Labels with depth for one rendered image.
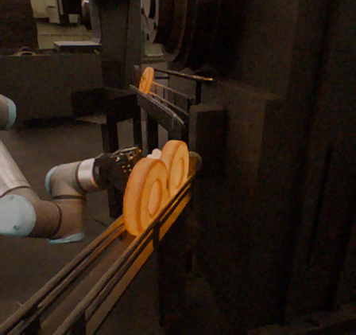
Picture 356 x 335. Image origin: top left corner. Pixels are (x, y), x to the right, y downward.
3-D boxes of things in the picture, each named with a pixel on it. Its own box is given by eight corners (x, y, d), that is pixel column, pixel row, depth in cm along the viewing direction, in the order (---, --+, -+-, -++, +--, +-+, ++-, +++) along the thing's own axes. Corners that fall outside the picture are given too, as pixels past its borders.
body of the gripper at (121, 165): (128, 153, 76) (88, 161, 81) (140, 185, 79) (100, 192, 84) (141, 143, 83) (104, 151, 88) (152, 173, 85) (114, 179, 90)
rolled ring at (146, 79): (137, 99, 211) (141, 100, 212) (145, 91, 194) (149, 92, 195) (142, 72, 214) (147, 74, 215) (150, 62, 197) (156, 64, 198)
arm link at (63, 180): (66, 202, 95) (68, 169, 98) (100, 197, 90) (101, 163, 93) (40, 197, 87) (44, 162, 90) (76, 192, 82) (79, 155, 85)
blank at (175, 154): (190, 135, 83) (178, 134, 84) (170, 150, 69) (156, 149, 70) (187, 190, 88) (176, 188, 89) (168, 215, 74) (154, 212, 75)
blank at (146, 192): (169, 151, 69) (155, 149, 70) (139, 173, 55) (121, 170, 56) (168, 216, 73) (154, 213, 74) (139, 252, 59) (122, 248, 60)
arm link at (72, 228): (32, 244, 81) (36, 196, 85) (65, 245, 91) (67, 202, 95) (61, 243, 77) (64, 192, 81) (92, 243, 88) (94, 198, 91)
